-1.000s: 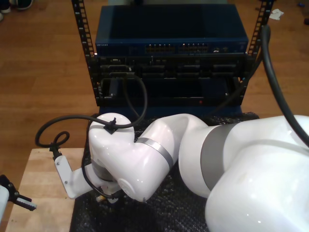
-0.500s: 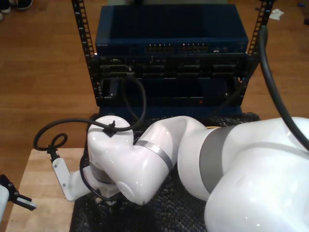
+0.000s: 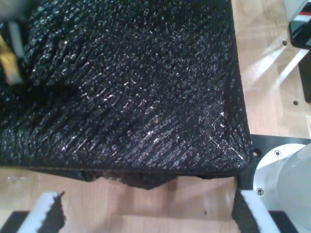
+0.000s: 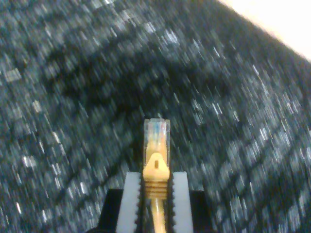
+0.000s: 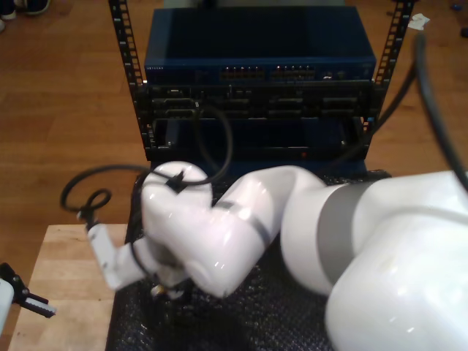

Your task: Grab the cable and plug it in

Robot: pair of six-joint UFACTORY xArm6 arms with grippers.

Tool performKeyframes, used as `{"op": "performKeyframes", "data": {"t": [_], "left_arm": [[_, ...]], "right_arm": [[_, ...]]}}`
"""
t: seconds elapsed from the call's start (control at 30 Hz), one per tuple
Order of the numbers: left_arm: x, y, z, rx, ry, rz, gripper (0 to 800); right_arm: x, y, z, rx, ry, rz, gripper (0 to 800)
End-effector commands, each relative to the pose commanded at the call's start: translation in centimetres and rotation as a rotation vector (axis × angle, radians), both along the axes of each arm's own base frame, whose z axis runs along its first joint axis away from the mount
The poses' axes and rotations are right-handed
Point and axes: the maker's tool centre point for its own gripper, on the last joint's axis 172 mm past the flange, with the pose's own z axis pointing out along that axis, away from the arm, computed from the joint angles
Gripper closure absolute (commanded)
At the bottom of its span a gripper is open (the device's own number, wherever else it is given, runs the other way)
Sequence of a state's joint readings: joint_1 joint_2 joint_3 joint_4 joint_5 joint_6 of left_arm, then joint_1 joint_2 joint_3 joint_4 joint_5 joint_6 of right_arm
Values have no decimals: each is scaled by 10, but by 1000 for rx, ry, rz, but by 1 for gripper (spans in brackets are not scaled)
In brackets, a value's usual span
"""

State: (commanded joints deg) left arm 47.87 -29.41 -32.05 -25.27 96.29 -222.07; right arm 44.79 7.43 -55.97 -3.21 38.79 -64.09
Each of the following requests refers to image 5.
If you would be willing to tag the blue base platform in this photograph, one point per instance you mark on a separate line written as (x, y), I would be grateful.
(358, 166)

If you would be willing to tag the person's foot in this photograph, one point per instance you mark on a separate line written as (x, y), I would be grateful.
(36, 6)
(1, 25)
(7, 11)

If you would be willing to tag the white crumpled paper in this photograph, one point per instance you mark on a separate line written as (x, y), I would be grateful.
(418, 22)

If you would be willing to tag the blue Netgear network switch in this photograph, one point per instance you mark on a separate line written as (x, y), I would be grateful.
(256, 36)

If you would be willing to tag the small dark floor object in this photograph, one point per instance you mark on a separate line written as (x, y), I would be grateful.
(464, 33)

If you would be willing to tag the black rack server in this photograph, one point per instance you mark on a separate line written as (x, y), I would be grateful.
(285, 104)

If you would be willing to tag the small blue floor object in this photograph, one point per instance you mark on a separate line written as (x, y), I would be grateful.
(456, 6)

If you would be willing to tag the black bubble wrap mat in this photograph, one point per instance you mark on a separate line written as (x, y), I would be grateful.
(256, 321)

